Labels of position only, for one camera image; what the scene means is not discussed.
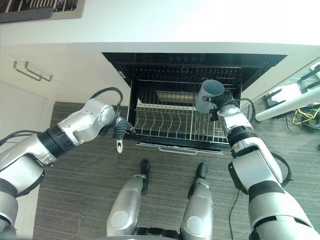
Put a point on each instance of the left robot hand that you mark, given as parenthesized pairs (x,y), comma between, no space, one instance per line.
(121,128)

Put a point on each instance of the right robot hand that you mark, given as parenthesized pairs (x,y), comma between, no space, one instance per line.
(222,98)

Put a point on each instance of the grey cup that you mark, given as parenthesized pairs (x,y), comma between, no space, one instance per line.
(209,96)

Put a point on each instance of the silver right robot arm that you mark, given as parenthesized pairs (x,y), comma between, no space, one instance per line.
(260,170)

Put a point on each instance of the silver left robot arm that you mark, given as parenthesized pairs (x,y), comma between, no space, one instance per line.
(30,150)

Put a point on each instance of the black built-in dishwasher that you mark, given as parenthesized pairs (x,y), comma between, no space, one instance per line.
(192,75)

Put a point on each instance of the white equipment stand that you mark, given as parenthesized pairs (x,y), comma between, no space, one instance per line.
(287,100)

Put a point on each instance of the silver left robot leg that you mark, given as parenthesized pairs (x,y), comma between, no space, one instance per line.
(126,200)

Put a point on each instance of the white cabinet door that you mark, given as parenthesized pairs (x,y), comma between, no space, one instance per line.
(30,72)

